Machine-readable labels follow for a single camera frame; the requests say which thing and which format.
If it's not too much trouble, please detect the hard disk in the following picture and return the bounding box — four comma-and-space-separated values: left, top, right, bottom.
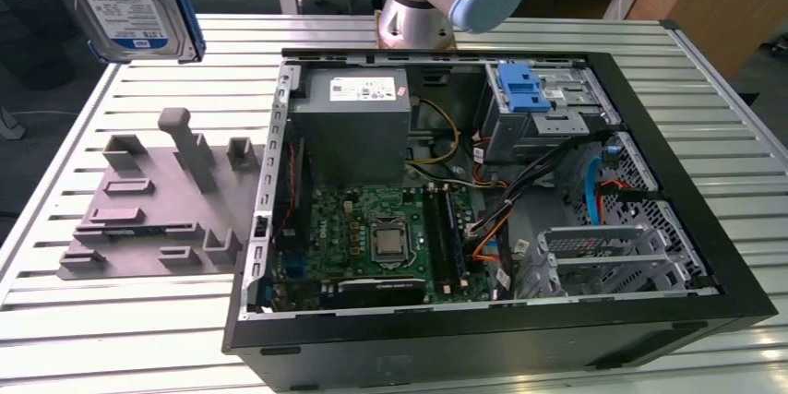
40, 0, 208, 66

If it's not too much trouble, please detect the metal disk bay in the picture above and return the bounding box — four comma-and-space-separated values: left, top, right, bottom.
516, 223, 719, 301

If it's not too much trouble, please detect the grey power supply unit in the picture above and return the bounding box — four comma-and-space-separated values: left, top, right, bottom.
288, 66, 412, 188

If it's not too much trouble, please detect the green motherboard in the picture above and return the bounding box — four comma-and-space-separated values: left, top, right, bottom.
270, 184, 498, 310

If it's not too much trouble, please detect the silver CPU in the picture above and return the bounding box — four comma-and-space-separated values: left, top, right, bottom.
372, 226, 408, 257

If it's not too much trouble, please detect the black graphics card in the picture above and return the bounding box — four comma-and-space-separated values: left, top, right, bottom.
319, 276, 427, 308

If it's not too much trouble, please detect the blue drive latch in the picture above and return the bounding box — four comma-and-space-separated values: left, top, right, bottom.
498, 63, 554, 113

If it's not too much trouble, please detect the metal optical drive cage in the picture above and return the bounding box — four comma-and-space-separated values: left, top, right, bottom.
479, 61, 620, 164

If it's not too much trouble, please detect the black PC case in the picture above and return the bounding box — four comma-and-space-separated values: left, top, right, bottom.
220, 47, 779, 393

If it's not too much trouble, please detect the grey parts rack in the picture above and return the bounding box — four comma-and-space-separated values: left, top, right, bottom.
56, 107, 267, 281

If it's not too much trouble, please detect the grey stand foot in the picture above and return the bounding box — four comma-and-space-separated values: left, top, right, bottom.
0, 105, 27, 141

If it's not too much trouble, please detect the black bin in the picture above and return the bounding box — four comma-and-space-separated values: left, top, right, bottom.
0, 0, 82, 90

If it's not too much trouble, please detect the yellow wire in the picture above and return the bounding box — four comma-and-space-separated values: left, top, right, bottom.
406, 97, 462, 165

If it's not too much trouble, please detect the black cable bundle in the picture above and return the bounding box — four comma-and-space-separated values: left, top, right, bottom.
476, 135, 592, 247

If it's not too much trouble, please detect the orange wire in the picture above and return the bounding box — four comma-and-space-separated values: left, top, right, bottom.
472, 213, 512, 264

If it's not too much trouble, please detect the blue wire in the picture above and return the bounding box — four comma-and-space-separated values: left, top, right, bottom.
587, 144, 620, 229

